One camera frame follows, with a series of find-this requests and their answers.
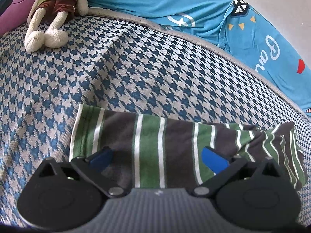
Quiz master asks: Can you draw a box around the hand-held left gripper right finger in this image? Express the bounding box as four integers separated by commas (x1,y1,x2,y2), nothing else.
192,146,286,197

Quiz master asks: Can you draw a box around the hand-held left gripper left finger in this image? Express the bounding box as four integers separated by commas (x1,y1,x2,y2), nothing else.
34,147,127,198

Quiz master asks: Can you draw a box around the green grey striped t-shirt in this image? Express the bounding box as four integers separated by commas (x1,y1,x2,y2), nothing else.
69,104,307,191

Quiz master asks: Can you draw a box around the blue white houndstooth bed mat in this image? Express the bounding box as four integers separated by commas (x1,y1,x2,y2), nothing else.
0,7,311,226

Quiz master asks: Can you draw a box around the blue patterned pillow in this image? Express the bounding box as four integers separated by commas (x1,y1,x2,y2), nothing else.
80,0,311,111

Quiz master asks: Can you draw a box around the white rabbit plush toy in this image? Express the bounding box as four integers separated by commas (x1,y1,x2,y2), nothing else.
24,0,89,53

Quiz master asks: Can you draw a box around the purple moon plush pillow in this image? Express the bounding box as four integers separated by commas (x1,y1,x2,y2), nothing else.
0,0,46,36

